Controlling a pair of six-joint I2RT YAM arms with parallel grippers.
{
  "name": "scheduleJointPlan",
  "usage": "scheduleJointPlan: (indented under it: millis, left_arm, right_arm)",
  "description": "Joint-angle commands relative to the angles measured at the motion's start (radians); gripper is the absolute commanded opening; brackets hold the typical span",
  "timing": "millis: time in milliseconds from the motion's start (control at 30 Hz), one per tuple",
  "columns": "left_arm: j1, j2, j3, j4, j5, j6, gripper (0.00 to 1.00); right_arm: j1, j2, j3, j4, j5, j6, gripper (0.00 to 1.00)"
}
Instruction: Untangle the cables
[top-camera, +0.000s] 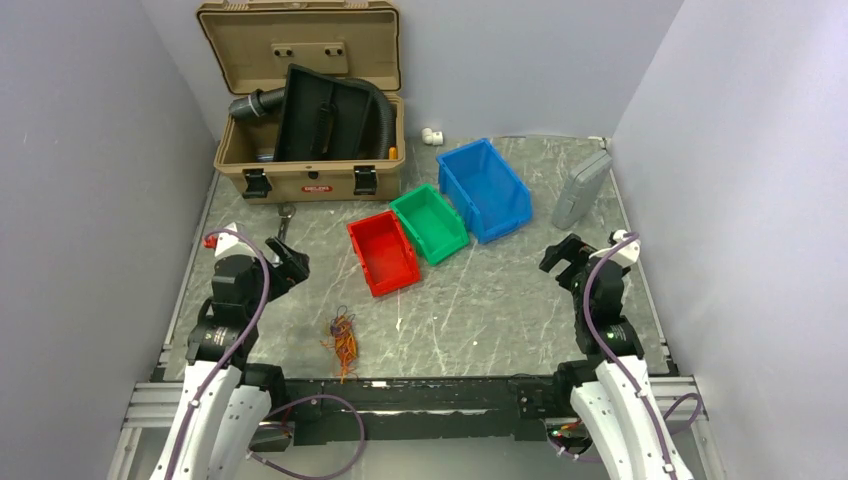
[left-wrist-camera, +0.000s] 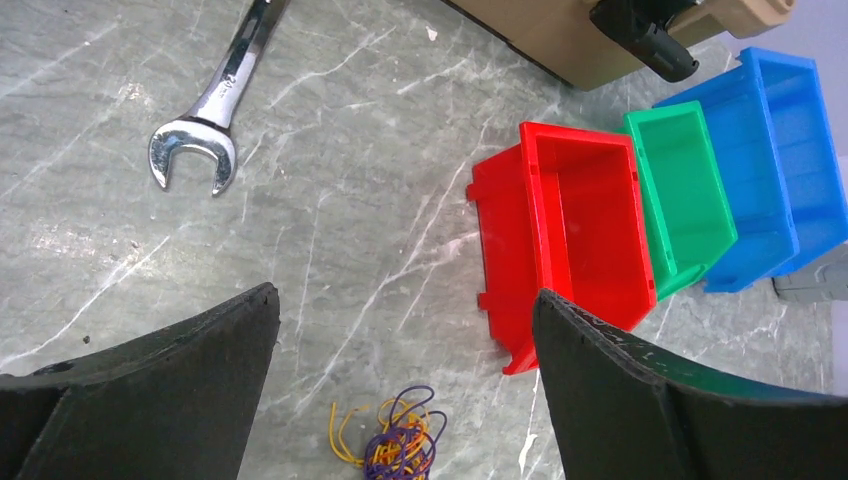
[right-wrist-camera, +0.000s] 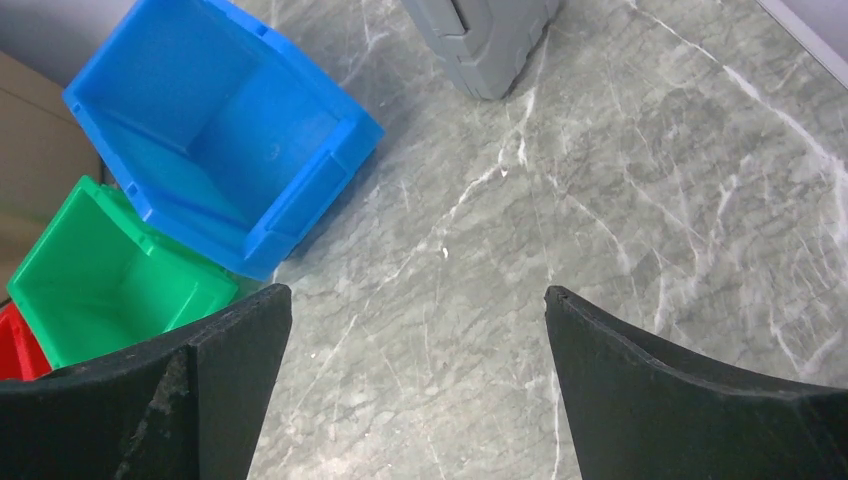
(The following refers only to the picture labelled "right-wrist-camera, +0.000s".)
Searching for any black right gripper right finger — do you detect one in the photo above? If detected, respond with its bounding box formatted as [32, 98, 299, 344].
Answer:
[545, 286, 847, 479]

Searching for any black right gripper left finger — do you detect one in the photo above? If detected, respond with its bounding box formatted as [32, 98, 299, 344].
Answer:
[1, 284, 292, 479]

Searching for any green plastic bin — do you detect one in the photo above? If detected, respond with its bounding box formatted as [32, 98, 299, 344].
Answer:
[7, 176, 264, 369]

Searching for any red plastic bin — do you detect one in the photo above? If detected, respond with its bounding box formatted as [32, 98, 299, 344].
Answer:
[1, 302, 52, 381]

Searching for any blue plastic bin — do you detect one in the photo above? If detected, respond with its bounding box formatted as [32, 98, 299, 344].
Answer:
[63, 1, 384, 280]

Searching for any grey plastic case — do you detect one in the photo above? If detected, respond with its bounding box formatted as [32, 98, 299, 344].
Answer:
[402, 0, 562, 100]

